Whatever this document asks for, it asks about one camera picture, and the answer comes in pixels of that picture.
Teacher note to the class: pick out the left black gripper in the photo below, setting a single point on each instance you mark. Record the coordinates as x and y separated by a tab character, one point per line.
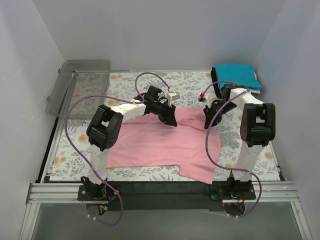
165	112

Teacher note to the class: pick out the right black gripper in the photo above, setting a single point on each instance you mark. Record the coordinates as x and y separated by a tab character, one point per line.
213	110

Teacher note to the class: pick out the pink t shirt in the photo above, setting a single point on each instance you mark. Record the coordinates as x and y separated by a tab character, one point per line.
147	142

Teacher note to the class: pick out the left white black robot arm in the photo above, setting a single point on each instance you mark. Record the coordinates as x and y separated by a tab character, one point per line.
104	128

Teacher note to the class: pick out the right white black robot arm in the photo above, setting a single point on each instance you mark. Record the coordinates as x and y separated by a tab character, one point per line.
257	129

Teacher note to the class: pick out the floral table mat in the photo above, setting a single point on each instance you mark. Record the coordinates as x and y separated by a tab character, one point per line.
71	147

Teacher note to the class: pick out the teal folded t shirt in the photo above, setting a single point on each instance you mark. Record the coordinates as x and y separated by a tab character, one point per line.
240	74

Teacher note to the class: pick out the clear plastic bin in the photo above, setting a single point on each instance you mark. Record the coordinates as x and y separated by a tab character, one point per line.
76	79

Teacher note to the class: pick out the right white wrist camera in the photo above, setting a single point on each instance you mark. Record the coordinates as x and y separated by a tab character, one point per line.
205	98

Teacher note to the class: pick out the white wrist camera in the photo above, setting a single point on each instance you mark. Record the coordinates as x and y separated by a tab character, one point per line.
205	98
172	96

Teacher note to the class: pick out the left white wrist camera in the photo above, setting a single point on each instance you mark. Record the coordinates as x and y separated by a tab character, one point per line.
172	96

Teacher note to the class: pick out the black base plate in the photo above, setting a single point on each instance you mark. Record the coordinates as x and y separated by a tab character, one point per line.
171	195

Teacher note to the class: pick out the aluminium frame rail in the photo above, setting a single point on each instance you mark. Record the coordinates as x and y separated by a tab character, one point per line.
163	211

